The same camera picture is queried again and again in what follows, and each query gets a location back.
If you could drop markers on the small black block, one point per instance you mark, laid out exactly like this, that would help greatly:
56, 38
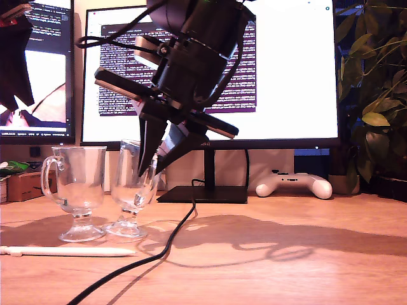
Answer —
35, 152

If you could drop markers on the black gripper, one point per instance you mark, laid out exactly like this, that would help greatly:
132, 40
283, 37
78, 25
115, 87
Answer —
187, 76

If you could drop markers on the green leafy house plant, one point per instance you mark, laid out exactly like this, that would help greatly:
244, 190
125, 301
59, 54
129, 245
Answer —
375, 120

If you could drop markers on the green crumpled packet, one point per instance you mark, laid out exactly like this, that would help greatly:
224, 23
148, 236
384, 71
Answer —
14, 167

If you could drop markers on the patterned grey brown box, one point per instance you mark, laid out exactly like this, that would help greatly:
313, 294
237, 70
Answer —
162, 181

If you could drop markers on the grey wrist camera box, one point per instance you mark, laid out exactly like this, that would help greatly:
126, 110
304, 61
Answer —
146, 52

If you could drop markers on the small footed glass cup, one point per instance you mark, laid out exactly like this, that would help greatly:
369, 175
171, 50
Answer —
81, 190
132, 193

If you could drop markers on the large black Huawei monitor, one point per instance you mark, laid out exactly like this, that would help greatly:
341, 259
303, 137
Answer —
286, 79

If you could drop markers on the black flat box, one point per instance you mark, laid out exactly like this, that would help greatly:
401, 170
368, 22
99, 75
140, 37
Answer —
384, 189

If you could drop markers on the white pen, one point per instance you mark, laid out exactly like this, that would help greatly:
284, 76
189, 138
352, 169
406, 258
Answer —
70, 252

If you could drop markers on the dark blue box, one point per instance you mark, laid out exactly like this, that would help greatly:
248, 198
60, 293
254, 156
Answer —
311, 165

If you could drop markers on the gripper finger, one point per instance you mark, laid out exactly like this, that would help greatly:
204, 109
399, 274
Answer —
22, 63
6, 70

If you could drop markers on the black monitor showing code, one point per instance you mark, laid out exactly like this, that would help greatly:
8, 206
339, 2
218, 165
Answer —
47, 63

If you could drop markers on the pale plant pot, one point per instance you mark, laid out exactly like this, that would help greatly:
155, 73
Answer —
340, 185

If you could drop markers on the white game controller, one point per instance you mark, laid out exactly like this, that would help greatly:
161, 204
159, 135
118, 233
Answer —
318, 187

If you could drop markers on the brown cardboard box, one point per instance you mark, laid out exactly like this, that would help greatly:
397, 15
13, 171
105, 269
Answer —
28, 189

